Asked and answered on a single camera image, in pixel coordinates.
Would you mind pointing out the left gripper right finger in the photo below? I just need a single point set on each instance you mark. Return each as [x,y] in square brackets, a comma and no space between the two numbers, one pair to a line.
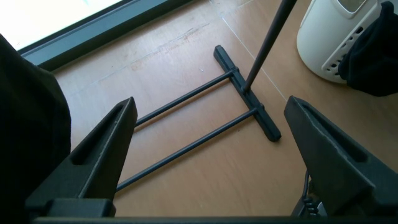
[348,183]

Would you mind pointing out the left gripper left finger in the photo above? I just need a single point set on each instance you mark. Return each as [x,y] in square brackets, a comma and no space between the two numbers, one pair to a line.
[62,193]

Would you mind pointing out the black garment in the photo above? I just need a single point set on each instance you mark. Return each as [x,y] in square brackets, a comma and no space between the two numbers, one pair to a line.
[373,62]
[28,130]

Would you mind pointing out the black clothes rack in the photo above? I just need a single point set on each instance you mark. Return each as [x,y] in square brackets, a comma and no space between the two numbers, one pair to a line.
[248,96]

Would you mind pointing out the white laundry basket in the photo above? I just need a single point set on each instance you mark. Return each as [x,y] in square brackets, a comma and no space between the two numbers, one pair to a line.
[323,40]

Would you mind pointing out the window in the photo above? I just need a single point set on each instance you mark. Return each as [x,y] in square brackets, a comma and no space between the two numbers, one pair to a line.
[102,28]

